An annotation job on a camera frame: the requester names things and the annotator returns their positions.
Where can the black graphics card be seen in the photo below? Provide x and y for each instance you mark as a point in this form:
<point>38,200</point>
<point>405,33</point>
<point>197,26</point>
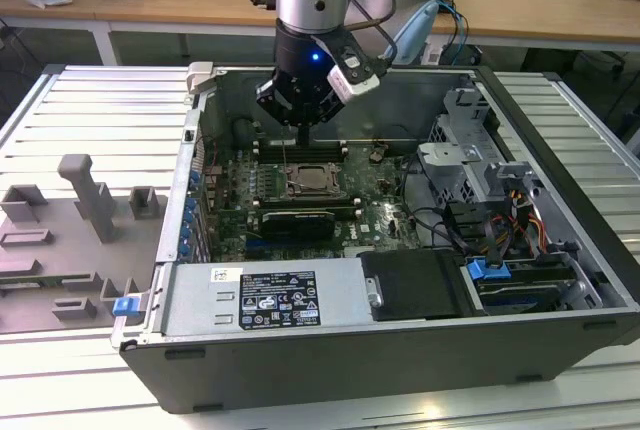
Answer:
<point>297,225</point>

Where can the grey plastic drive bracket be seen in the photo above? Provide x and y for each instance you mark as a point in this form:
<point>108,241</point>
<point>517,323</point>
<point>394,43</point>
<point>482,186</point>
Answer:
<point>515,175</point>

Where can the pale blue teach pendant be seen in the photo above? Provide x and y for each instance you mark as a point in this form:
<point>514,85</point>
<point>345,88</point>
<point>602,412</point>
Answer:
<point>417,30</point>

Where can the green motherboard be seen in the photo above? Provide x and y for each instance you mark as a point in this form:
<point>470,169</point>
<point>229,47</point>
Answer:
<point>385,220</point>

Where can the blue card clip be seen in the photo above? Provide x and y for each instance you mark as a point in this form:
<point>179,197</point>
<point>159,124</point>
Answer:
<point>184,250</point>
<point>186,232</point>
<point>189,211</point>
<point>192,179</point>

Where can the black hard disk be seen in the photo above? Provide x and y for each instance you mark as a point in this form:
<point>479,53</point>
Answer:
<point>520,295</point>

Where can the black plastic shroud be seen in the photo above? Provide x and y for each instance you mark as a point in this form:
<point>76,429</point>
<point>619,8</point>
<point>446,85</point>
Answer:
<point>415,285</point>

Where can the CPU socket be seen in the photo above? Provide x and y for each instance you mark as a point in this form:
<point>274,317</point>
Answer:
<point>342,194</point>

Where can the grey parts rack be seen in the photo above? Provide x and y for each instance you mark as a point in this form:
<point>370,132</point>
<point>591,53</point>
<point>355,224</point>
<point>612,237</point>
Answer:
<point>50,250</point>

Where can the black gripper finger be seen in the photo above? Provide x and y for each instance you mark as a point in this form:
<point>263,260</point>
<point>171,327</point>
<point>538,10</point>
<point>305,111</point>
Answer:
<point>331,105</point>
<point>270,97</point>

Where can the blue case latch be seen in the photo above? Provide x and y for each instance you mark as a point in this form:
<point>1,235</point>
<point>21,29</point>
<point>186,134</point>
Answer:
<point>125,307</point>

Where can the silver square CPU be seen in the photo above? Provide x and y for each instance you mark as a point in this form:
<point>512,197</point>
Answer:
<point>317,177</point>

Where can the black PC case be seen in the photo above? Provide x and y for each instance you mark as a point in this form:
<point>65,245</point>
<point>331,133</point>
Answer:
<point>350,375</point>

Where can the silver metal disk bay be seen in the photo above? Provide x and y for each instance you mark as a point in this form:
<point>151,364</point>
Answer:
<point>460,160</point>

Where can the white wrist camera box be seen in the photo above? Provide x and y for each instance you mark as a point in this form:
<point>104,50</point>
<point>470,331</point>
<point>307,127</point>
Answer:
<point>355,85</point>

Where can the silver power supply box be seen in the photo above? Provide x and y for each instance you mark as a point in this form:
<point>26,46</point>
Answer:
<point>200,300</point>

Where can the blue disk carrier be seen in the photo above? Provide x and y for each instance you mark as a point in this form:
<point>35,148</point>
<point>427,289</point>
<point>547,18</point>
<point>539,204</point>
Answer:
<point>485,270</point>

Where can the black RAM slot bank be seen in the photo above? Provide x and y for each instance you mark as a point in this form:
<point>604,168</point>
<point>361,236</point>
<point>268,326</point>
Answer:
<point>325,151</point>
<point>300,205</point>

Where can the round coin battery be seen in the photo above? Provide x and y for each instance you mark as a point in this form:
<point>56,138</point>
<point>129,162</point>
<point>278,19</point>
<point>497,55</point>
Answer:
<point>378,153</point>

